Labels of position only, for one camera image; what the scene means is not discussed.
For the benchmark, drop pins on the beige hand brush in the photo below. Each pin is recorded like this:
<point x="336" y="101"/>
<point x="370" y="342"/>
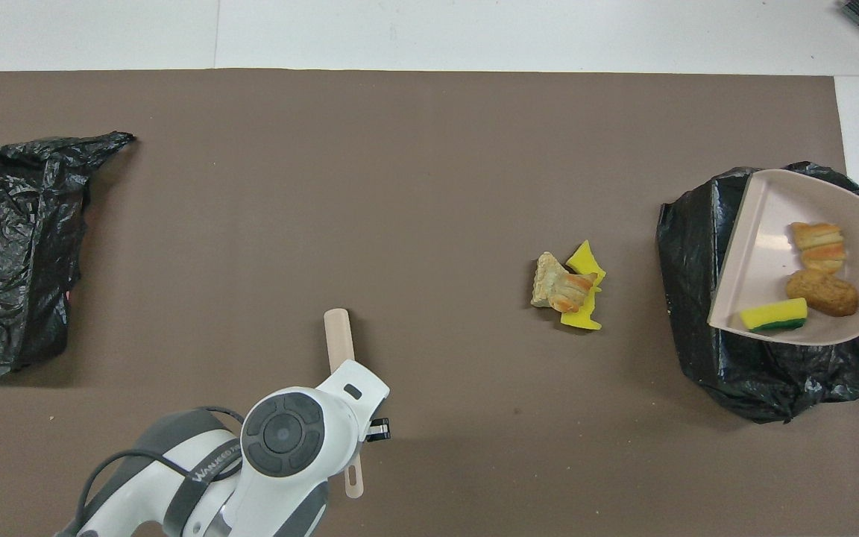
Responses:
<point x="338" y="335"/>

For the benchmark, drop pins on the orange striped croissant toy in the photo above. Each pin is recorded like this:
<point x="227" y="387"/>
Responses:
<point x="817" y="246"/>

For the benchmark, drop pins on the green and yellow sponge piece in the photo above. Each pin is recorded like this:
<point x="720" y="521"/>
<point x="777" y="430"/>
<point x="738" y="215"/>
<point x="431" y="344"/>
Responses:
<point x="772" y="313"/>

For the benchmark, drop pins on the beige plastic dustpan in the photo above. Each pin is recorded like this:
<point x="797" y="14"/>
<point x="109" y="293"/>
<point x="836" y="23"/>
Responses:
<point x="772" y="246"/>

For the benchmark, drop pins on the left black garbage bag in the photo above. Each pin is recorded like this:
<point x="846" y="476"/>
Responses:
<point x="19" y="209"/>

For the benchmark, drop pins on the right black garbage bag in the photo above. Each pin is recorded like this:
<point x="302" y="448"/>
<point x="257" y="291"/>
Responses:
<point x="690" y="298"/>

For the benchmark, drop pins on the pale bread chunk toy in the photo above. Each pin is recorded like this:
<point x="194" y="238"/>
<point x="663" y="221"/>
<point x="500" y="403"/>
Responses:
<point x="546" y="276"/>

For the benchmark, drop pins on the brown bread bun toy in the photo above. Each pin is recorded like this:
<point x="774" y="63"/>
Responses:
<point x="821" y="292"/>

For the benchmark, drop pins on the yellow sponge piece green-backed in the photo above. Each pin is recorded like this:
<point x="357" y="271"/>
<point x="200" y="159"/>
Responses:
<point x="582" y="319"/>

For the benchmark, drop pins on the black garbage bag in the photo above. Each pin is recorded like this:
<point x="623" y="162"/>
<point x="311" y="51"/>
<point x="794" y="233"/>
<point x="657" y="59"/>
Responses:
<point x="19" y="209"/>
<point x="690" y="298"/>

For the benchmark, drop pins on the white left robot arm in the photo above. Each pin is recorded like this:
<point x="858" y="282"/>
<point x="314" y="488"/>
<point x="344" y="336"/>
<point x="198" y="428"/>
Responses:
<point x="280" y="440"/>

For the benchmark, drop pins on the brown paper table mat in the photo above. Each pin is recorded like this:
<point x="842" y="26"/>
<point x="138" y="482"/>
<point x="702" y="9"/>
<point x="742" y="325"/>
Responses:
<point x="250" y="224"/>

